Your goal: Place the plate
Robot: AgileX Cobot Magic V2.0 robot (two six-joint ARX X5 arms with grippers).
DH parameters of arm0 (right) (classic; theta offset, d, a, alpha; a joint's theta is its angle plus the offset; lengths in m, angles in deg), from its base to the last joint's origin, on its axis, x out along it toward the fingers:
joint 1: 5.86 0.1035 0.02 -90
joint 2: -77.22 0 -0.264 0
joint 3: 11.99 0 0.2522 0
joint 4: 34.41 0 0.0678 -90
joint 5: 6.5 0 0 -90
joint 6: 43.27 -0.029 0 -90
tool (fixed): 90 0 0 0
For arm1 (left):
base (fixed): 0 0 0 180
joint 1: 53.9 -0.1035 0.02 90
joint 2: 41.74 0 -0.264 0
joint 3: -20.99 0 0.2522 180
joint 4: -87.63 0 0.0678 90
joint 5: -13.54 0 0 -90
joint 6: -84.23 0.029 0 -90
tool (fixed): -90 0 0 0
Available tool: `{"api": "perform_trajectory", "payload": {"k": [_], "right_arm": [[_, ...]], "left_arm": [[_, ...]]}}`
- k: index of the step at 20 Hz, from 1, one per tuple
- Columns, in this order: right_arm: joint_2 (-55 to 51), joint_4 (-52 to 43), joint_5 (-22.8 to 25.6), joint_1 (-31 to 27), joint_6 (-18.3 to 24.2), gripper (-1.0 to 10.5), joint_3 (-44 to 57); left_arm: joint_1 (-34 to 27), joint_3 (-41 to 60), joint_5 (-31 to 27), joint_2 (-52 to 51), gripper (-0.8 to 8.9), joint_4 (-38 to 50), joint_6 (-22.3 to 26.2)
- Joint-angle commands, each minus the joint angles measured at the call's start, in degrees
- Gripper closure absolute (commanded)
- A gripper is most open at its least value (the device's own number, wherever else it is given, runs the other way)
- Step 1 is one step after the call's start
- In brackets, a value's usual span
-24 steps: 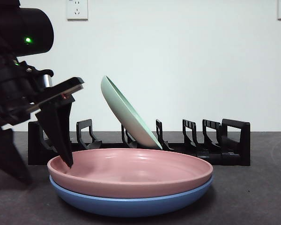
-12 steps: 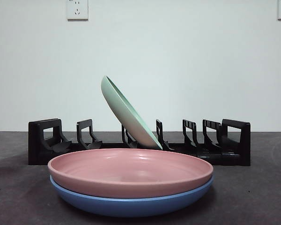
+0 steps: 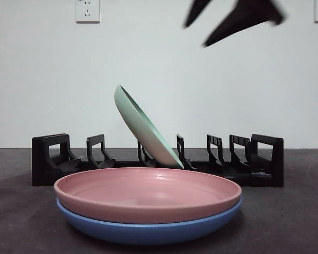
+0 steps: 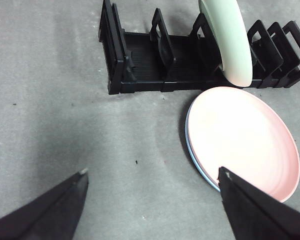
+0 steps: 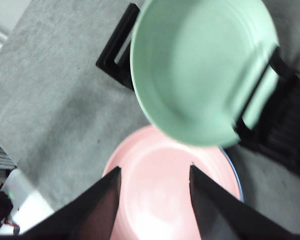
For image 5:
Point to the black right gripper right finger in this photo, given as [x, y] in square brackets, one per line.
[220, 215]

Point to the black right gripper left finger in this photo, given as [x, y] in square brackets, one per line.
[90, 215]

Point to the blue round plate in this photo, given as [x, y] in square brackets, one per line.
[242, 195]

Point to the pink round plate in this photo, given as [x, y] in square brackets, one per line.
[160, 187]

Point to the green round plate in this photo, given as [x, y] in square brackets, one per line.
[190, 75]

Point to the white plastic device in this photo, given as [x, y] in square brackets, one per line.
[25, 195]

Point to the black plastic dish rack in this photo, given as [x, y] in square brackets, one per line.
[277, 130]

